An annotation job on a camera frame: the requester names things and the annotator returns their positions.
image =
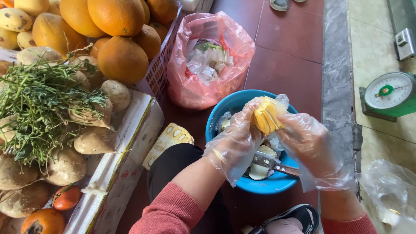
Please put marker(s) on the person's right hand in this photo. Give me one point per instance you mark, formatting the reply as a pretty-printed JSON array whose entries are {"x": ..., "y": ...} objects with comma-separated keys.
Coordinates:
[{"x": 308, "y": 146}]

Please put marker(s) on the person's left hand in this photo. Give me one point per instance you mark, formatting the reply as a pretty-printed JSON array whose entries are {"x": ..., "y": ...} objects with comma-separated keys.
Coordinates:
[{"x": 232, "y": 144}]

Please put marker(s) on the person's left fingers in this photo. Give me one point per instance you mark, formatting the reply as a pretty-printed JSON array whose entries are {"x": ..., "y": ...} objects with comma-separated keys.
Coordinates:
[{"x": 247, "y": 118}]

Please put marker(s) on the person's right fingers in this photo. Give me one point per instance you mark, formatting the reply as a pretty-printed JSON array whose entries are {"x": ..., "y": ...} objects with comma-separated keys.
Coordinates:
[{"x": 287, "y": 128}]

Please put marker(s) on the yellow jackfruit piece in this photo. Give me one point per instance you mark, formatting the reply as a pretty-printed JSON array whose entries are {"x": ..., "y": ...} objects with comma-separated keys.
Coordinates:
[{"x": 266, "y": 117}]

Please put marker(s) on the white jackfruit scraps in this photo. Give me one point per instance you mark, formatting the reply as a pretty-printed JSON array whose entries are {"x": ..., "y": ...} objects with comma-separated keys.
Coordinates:
[{"x": 260, "y": 169}]

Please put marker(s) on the blue plastic bowl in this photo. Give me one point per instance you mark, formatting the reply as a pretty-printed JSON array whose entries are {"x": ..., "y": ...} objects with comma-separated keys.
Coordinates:
[{"x": 276, "y": 183}]

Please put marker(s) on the pink plastic waste bag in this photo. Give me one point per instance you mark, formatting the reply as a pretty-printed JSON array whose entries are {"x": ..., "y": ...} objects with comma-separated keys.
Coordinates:
[{"x": 195, "y": 81}]

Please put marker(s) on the cut jackfruit chunk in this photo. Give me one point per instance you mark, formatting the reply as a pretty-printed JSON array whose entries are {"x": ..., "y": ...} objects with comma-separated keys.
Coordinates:
[{"x": 167, "y": 141}]

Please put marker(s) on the person's black trouser leg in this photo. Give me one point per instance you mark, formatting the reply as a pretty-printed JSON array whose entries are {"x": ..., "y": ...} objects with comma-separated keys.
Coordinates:
[{"x": 172, "y": 162}]

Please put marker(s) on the black sandal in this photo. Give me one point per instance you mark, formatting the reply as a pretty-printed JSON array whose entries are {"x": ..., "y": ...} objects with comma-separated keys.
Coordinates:
[{"x": 302, "y": 216}]

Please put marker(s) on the person's foot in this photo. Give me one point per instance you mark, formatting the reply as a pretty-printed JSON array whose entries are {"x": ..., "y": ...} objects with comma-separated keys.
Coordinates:
[{"x": 284, "y": 226}]

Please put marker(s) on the white plastic mesh basket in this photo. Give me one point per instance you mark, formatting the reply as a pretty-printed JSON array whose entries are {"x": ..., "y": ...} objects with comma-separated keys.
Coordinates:
[{"x": 159, "y": 70}]

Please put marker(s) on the green dial weighing scale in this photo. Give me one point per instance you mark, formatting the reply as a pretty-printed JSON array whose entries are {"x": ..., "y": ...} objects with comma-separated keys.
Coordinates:
[{"x": 390, "y": 94}]

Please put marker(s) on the clear plastic bag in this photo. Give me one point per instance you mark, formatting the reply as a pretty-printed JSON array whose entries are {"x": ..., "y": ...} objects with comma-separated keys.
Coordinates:
[{"x": 388, "y": 191}]

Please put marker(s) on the white plastic bag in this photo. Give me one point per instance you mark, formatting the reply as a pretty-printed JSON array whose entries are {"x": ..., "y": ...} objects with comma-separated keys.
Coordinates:
[{"x": 195, "y": 5}]

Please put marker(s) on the white foam box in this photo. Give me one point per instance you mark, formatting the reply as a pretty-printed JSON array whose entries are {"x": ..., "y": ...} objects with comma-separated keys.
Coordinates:
[{"x": 123, "y": 169}]

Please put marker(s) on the pile of large orange fruits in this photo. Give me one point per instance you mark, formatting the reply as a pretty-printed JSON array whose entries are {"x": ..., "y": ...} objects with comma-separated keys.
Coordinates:
[{"x": 117, "y": 32}]

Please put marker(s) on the pile of brown jicama roots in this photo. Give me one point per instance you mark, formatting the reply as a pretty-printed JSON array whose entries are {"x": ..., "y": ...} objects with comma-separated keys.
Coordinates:
[{"x": 65, "y": 165}]

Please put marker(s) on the small orange persimmon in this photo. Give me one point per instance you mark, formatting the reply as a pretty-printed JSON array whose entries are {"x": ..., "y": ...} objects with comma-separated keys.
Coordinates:
[
  {"x": 44, "y": 222},
  {"x": 66, "y": 198}
]

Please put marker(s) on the bunch of green herbs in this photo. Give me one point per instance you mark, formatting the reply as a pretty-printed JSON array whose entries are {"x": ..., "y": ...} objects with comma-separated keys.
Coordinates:
[{"x": 39, "y": 104}]

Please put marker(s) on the spotted yellow mango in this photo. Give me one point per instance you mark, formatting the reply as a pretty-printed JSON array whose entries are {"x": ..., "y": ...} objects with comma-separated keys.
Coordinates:
[
  {"x": 26, "y": 40},
  {"x": 7, "y": 39},
  {"x": 14, "y": 19}
]

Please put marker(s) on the metal door bracket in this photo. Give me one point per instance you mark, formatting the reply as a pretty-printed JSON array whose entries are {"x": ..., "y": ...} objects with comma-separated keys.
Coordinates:
[{"x": 404, "y": 44}]

